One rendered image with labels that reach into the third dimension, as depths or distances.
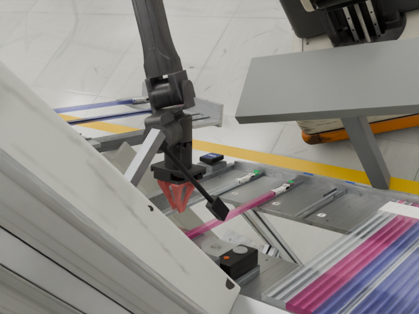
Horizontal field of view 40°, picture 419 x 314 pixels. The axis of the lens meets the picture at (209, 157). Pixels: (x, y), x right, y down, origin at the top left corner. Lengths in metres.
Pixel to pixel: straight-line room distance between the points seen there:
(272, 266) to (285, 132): 1.52
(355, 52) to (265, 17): 1.30
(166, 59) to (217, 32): 1.98
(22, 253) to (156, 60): 0.99
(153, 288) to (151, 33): 0.96
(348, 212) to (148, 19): 0.56
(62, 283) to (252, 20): 2.90
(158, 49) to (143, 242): 0.75
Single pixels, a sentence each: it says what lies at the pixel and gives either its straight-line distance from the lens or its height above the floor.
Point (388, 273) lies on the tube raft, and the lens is 0.97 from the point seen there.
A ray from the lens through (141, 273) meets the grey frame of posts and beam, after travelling 0.19.
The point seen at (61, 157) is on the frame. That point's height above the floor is 1.63.
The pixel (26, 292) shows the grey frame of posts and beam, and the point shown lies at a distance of 0.17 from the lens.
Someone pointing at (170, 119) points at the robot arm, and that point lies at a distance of 1.11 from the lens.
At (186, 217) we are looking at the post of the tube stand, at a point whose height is 0.44.
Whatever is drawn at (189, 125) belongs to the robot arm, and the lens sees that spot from 1.15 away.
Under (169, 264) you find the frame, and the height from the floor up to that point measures 1.50.
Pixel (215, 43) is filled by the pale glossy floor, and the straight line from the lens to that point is 3.04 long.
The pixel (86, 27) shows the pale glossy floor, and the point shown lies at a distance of 3.82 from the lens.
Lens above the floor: 1.84
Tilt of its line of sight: 46 degrees down
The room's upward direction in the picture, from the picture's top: 39 degrees counter-clockwise
